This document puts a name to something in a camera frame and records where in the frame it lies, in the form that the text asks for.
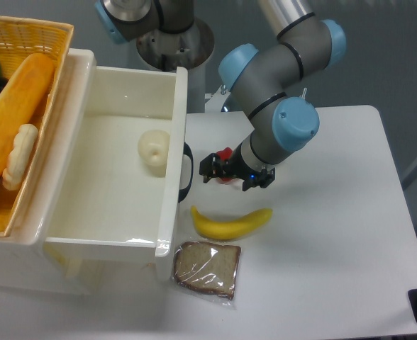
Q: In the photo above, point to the orange baguette loaf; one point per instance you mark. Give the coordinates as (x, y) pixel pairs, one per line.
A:
(20, 98)

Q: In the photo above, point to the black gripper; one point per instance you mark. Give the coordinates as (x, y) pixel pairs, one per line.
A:
(211, 167)

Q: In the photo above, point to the white drawer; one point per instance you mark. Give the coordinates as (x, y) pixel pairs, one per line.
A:
(110, 206)

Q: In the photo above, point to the yellow wicker basket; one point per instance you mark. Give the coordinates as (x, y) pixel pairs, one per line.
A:
(19, 38)

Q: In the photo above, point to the white drawer cabinet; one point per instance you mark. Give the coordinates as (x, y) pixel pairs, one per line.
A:
(26, 260)

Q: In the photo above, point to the pale twisted bread roll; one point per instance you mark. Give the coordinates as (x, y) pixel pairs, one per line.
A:
(19, 157)

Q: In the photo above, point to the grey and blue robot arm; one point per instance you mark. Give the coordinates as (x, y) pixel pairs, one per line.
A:
(257, 80)

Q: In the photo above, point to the yellow banana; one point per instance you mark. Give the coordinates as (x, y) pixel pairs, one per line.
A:
(232, 229)

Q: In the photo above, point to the red bell pepper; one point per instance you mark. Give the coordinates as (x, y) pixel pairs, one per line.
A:
(224, 154)

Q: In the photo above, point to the bread slice in plastic bag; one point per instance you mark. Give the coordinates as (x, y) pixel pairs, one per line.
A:
(207, 269)

